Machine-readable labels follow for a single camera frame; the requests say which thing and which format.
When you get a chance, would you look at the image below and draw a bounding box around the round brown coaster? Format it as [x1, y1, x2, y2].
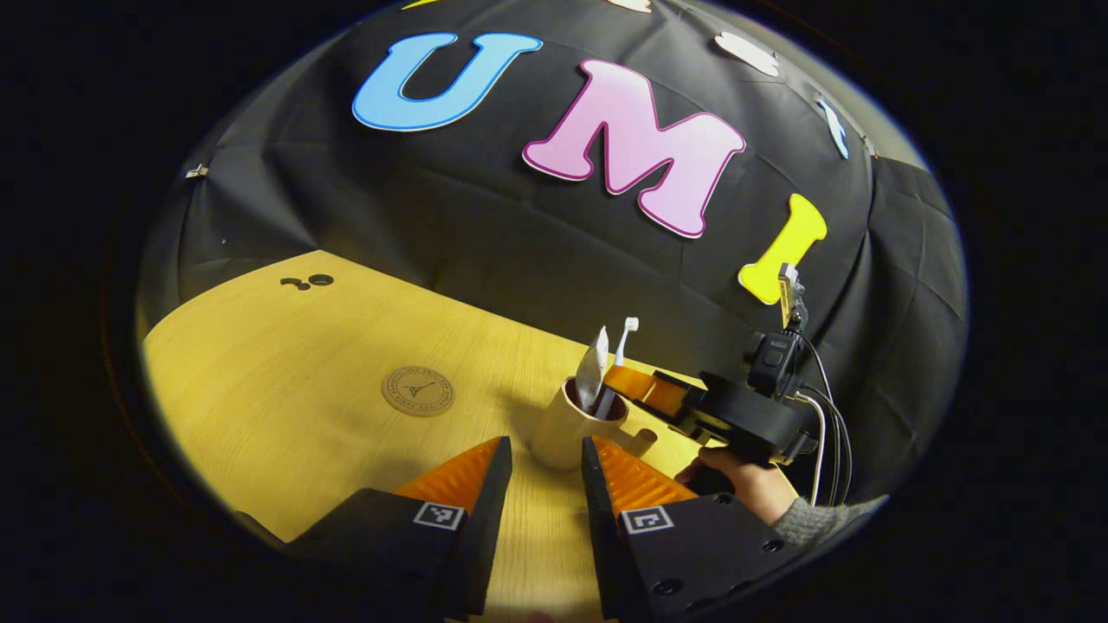
[381, 365, 456, 418]

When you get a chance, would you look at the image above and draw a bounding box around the white toothpaste tube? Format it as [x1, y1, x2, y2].
[575, 325, 610, 414]

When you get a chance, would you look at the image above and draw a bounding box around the black backdrop cloth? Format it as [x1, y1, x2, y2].
[134, 0, 970, 511]

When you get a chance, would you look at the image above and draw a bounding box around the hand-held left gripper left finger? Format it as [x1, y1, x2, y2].
[281, 435, 513, 622]

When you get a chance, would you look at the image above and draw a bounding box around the white toothbrush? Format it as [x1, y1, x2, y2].
[597, 317, 640, 421]

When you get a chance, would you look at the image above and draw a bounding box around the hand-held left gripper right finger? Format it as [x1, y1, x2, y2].
[580, 435, 806, 622]

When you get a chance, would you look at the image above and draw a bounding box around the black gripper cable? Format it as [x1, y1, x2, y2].
[798, 333, 854, 507]

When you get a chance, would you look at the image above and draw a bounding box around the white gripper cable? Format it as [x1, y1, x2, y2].
[795, 394, 829, 507]

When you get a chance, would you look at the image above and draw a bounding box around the beige cup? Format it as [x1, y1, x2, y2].
[530, 374, 659, 473]

